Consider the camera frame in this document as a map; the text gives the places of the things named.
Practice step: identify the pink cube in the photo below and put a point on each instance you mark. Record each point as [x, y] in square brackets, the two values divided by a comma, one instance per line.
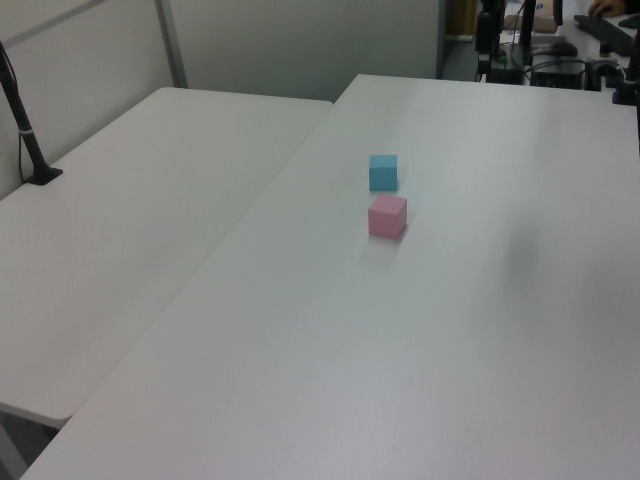
[386, 216]

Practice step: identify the black equipment box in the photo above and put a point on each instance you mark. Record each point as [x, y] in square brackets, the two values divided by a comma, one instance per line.
[557, 75]

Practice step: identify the black table clamp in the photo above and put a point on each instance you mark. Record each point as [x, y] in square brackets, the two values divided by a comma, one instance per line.
[627, 82]

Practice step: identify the black camera pole with base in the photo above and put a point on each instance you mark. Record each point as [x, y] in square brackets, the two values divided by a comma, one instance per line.
[20, 120]

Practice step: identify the person's hand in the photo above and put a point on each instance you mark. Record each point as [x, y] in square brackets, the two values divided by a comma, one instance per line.
[605, 7]

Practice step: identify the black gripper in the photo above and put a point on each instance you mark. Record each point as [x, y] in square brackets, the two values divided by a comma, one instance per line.
[487, 30]

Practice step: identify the dark computer mouse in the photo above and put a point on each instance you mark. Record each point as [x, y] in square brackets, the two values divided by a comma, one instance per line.
[562, 48]

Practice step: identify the grey partition frame post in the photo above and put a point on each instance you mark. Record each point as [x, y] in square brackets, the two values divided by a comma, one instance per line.
[171, 42]

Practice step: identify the blue cube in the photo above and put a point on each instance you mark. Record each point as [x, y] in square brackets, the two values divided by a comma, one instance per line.
[382, 174]

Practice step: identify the white side table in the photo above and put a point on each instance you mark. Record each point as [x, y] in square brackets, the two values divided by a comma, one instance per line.
[125, 225]

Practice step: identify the black keyboard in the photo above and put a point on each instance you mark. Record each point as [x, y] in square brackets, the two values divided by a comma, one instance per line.
[607, 32]

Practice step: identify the black monitor stand pole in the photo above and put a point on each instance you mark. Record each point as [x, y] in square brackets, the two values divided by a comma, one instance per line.
[526, 35]

